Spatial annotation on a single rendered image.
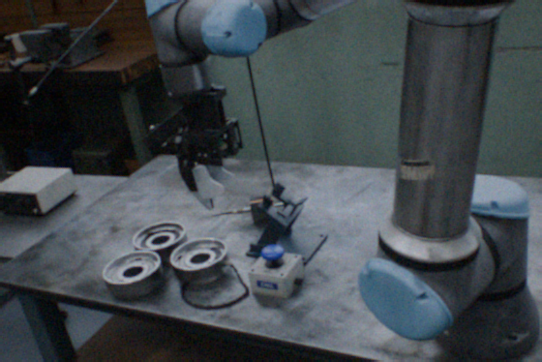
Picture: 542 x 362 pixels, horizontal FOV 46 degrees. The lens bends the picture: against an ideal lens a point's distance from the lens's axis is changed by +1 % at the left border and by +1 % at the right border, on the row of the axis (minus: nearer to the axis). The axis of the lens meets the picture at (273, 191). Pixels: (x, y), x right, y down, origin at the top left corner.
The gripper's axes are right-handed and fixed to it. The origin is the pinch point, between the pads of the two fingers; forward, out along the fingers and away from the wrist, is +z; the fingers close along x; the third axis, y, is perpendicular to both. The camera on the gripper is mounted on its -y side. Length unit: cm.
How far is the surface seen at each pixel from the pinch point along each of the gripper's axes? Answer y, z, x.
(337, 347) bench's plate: 26.0, 16.2, -11.5
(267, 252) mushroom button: 10.2, 8.7, -0.2
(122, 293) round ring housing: -14.8, 14.2, -10.3
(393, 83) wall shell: -17, 35, 163
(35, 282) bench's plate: -37.8, 16.0, -9.2
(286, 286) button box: 14.0, 13.5, -2.6
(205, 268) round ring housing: -1.8, 12.4, -2.3
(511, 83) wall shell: 28, 35, 162
